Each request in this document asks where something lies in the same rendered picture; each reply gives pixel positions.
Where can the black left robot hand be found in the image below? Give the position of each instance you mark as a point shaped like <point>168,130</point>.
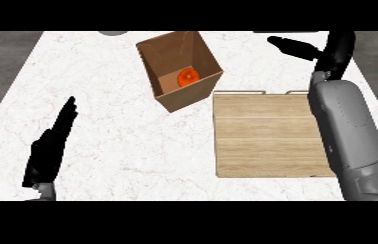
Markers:
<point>48,148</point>

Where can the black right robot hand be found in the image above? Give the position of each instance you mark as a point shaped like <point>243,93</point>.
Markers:
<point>338,51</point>

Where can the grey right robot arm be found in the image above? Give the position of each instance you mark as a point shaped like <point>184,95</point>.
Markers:
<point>347,138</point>

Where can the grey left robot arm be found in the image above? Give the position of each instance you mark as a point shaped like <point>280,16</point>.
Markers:
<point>44,192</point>

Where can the pale wooden tray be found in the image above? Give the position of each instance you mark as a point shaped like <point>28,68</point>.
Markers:
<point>267,134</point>

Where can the orange squash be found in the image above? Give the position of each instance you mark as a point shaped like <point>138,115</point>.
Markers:
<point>187,77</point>

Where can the brown cardboard box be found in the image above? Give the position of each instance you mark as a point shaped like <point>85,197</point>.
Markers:
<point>178,69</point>

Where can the grey round object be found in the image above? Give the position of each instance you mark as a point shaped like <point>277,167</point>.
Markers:
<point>112,32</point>

